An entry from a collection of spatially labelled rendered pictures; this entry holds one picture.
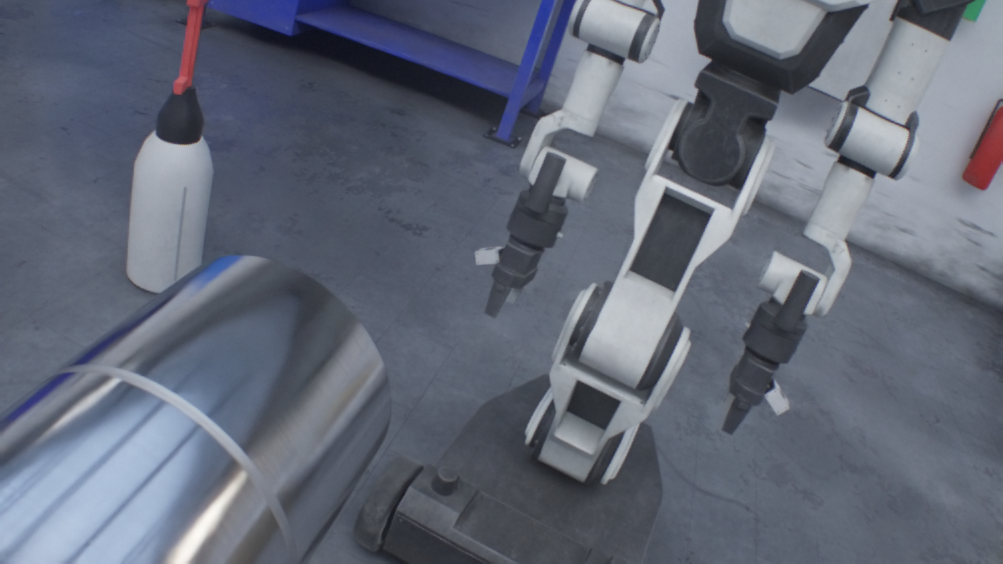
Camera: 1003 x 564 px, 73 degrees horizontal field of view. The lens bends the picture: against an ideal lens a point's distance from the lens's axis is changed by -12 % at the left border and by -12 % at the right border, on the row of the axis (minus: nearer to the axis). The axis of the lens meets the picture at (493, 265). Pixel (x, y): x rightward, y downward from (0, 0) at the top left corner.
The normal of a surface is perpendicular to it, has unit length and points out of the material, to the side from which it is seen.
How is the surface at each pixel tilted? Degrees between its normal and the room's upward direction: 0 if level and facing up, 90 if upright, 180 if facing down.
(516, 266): 79
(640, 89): 90
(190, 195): 90
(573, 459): 106
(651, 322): 66
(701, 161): 90
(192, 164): 72
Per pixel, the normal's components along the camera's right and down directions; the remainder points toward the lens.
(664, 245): -0.32, 0.20
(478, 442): 0.29, -0.83
